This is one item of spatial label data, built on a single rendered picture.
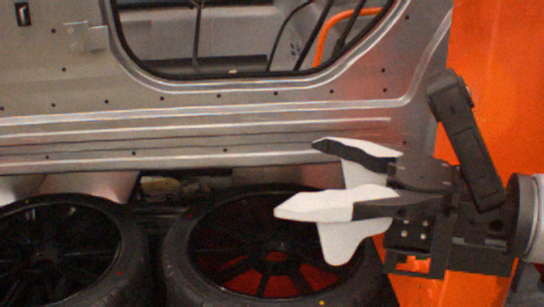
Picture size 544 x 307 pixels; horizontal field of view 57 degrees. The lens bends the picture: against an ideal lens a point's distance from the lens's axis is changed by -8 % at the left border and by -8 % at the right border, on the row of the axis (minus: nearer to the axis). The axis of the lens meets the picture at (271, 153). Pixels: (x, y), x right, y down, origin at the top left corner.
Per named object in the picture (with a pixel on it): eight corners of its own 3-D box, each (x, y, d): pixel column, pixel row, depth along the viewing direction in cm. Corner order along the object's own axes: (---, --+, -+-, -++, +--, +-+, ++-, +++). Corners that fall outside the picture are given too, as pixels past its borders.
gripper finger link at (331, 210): (287, 286, 39) (393, 262, 42) (290, 214, 36) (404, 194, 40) (271, 264, 41) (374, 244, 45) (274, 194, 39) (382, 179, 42)
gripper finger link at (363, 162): (308, 188, 55) (377, 222, 48) (311, 132, 52) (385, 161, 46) (329, 181, 56) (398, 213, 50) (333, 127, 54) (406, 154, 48)
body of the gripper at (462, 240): (373, 273, 43) (516, 291, 41) (386, 178, 40) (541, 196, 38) (380, 230, 50) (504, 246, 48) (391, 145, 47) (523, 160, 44)
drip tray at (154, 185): (235, 173, 288) (235, 167, 286) (231, 218, 251) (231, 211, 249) (140, 172, 288) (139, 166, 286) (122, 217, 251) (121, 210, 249)
